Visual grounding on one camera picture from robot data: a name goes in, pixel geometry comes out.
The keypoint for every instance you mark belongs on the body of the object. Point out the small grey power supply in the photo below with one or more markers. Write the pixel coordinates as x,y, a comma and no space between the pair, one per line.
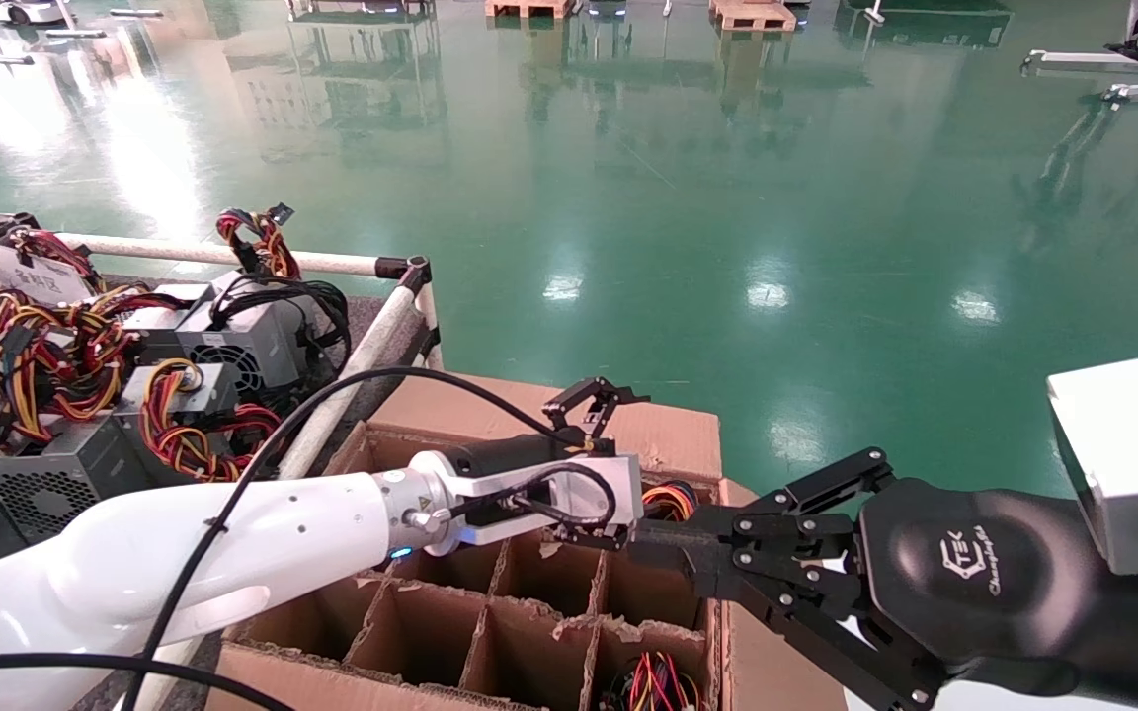
211,395

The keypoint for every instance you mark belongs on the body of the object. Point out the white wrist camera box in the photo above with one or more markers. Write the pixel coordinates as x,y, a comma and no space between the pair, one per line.
630,494
1122,444

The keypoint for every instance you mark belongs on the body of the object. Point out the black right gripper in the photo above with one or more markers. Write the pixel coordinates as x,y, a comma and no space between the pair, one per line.
974,583

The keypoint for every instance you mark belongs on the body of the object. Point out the grey power supply round fan grille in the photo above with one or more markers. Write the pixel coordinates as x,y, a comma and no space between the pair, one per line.
258,344

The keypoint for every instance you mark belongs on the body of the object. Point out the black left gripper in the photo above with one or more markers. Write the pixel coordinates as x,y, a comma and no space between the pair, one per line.
510,452

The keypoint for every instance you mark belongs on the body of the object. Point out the grey metal stand foot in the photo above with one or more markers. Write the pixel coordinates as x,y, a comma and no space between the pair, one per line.
75,35
4,59
134,13

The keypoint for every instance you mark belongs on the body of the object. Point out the dark metal rack frame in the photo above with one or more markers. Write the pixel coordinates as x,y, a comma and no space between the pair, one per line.
362,15

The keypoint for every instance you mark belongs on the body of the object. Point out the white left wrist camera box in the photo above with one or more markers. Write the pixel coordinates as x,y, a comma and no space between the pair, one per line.
630,494

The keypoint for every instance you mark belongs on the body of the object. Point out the flat grey power supply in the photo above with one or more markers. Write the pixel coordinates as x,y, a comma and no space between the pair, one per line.
159,316

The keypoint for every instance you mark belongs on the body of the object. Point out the white wheeled vehicle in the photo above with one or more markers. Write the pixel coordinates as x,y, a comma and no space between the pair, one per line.
31,12

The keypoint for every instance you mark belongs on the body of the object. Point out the black pipe clamp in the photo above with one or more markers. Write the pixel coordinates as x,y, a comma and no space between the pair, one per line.
6,222

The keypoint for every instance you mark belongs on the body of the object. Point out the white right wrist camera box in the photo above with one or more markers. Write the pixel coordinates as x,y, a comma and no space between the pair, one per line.
1122,444

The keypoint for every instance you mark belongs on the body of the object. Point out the cardboard box with dividers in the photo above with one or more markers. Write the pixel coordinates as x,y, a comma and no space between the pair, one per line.
658,434

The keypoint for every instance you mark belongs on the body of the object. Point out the dark floor vehicle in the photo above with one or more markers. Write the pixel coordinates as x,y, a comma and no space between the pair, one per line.
609,8

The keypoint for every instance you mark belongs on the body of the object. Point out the white paper label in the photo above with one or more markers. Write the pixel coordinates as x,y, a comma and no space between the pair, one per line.
31,275

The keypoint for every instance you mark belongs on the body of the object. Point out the long white pipe rail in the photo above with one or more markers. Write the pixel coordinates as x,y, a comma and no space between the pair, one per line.
371,346
164,252

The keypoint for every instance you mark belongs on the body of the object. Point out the black pipe corner connector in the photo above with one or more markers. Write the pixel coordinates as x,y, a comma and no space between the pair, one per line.
416,272

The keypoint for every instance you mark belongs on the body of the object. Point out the wooden pallet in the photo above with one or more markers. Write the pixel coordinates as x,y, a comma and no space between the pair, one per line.
752,15
529,8

